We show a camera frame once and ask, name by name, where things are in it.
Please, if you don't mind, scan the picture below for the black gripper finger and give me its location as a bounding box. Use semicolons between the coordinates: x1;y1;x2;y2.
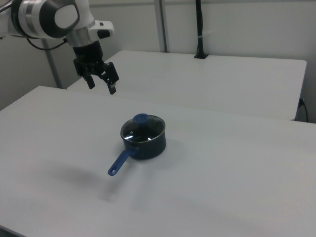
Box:
99;72;117;95
85;73;96;89

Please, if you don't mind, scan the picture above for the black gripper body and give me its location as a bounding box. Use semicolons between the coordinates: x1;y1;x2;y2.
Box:
72;41;120;84

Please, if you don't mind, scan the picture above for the glass lid with blue knob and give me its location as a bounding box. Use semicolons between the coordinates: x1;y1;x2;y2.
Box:
120;113;165;144

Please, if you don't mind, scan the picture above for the dark blue saucepan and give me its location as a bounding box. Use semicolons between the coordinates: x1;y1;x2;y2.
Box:
107;115;167;176

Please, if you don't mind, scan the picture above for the white side table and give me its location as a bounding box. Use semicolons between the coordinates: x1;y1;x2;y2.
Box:
67;50;308;121

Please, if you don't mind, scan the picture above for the grey metal frame post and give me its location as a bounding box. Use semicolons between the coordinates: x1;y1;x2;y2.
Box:
40;38;63;89

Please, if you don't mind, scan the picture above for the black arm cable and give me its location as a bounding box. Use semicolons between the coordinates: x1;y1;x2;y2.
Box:
26;37;69;51

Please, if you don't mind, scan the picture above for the grey wall partition post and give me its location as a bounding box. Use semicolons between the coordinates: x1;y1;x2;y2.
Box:
153;0;171;53

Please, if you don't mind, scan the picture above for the black camera stand pole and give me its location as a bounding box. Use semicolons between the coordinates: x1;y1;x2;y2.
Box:
194;0;208;59

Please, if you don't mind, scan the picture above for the black cable at table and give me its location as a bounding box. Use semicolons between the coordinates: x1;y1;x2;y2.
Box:
299;98;309;122

